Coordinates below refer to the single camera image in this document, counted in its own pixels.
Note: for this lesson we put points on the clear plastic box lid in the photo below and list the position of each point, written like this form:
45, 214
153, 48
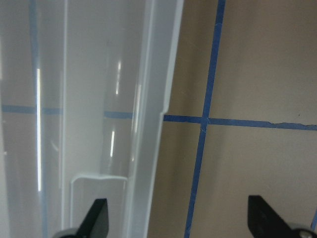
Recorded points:
84, 85

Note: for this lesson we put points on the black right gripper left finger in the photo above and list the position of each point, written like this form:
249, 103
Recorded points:
96, 222

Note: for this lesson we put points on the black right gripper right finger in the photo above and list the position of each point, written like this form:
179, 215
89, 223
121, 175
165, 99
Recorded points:
264, 222

